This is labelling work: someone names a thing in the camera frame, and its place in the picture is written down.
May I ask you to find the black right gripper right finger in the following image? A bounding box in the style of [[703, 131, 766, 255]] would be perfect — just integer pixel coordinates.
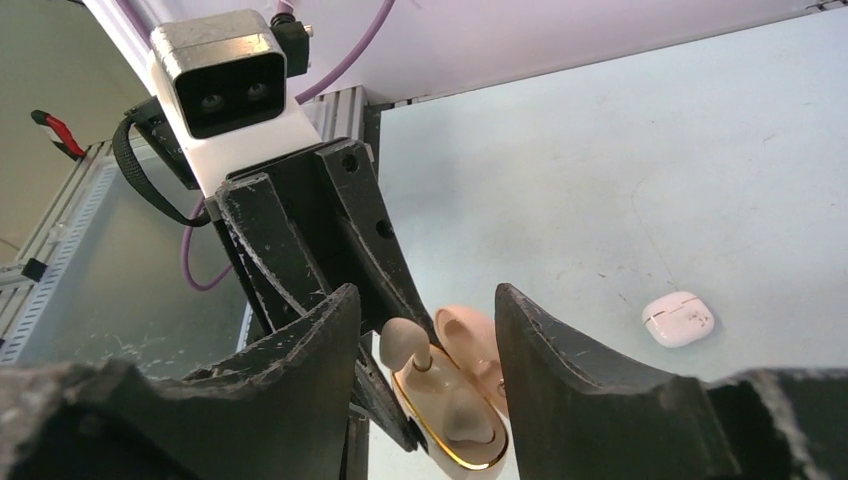
[[495, 283, 847, 479]]

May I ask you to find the white charging case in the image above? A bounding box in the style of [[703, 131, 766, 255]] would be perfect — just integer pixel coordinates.
[[642, 291, 715, 348]]

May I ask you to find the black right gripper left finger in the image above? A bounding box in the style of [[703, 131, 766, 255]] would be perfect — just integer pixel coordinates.
[[1, 284, 361, 479]]

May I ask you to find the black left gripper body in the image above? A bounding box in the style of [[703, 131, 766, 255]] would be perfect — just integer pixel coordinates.
[[222, 144, 422, 451]]

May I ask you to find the pink charging case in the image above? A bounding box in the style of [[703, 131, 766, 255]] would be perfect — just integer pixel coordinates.
[[379, 305, 510, 479]]

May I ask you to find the beige earbud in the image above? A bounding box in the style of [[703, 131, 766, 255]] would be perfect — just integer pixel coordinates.
[[437, 386, 496, 448], [379, 317, 432, 372]]

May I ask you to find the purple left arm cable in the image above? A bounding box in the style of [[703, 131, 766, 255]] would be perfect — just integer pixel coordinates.
[[115, 0, 399, 293]]

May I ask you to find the grey slotted cable duct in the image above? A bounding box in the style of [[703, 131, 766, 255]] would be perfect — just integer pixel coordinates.
[[1, 164, 117, 366]]

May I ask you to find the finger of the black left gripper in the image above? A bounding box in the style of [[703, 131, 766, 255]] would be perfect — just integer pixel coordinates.
[[215, 173, 332, 332], [316, 138, 439, 344]]

